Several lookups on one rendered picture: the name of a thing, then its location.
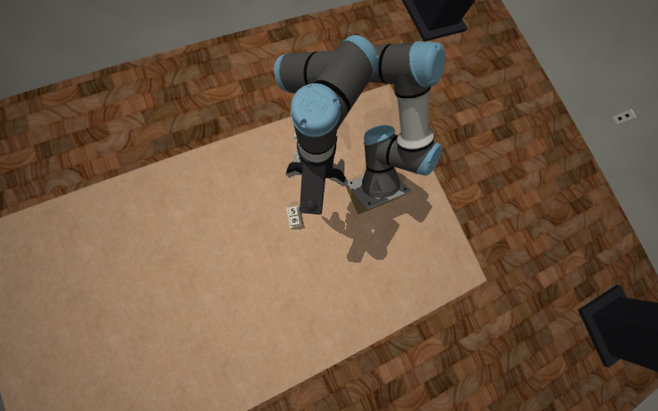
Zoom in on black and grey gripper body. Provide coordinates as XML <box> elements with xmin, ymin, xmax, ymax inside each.
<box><xmin>297</xmin><ymin>136</ymin><xmax>337</xmax><ymax>179</ymax></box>

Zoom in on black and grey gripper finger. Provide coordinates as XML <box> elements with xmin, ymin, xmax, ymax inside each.
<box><xmin>329</xmin><ymin>159</ymin><xmax>348</xmax><ymax>187</ymax></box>
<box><xmin>285</xmin><ymin>152</ymin><xmax>302</xmax><ymax>178</ymax></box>

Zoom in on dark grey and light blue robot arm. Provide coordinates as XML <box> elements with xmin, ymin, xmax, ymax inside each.
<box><xmin>274</xmin><ymin>35</ymin><xmax>445</xmax><ymax>214</ymax></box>

